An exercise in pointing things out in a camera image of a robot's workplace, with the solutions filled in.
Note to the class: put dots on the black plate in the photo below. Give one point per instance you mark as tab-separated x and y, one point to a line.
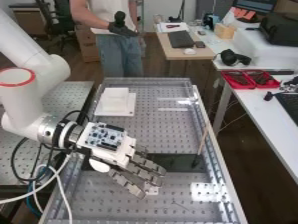
177	163

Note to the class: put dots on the white desk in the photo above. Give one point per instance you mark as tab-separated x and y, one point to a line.
267	58
261	116

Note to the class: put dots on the person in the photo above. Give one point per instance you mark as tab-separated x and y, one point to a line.
118	53

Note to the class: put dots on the black headphones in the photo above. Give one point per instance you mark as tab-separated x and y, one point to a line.
231	57

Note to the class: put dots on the black office chair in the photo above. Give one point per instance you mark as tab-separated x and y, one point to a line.
55	20

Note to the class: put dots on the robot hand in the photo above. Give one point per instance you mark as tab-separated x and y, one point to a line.
111	143

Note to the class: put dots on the small white box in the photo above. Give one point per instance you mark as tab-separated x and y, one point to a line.
115	100

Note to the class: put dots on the white mouse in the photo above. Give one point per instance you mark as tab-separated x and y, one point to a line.
189	51

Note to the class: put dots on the wooden desk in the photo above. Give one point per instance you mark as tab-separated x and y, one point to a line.
177	54

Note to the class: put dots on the clear box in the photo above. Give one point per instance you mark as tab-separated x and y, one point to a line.
219	173

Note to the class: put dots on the black keyboard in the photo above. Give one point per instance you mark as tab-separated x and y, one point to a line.
289	106
180	39

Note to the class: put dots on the black bag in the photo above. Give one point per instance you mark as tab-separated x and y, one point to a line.
281	30

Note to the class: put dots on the cardboard box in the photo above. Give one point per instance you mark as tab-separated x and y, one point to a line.
88	45

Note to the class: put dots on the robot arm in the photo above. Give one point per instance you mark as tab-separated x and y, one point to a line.
31	56

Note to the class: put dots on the red tray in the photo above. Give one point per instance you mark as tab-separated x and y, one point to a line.
265	79
237	80

